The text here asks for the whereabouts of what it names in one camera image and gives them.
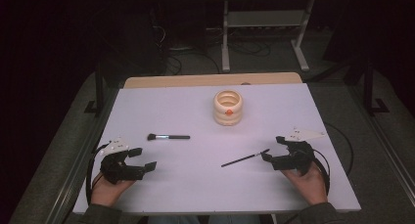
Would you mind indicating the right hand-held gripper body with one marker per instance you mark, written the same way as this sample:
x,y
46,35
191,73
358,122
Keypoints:
x,y
298,155

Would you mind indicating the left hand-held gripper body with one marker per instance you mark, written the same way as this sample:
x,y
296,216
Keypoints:
x,y
114,168

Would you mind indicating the thin black spoolie brush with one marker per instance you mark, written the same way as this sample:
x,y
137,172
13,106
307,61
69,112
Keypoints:
x,y
238,160

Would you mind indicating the black silver makeup brush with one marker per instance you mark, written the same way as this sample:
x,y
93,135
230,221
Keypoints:
x,y
176,137

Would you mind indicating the cream ribbed brush holder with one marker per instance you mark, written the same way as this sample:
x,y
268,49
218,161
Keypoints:
x,y
225,119

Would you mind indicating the person's left hand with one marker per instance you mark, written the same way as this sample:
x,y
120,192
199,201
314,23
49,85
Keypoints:
x,y
107,193

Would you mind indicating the person's right hand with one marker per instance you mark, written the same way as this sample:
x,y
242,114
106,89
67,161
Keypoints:
x,y
310,188

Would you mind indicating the black metal stand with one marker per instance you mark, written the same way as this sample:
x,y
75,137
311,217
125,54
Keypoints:
x,y
99,87
368,87

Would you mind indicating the aluminium rail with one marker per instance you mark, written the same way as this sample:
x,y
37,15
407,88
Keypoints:
x,y
76,171
391,154

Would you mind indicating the white metal desk frame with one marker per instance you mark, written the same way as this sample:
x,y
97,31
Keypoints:
x,y
225,54

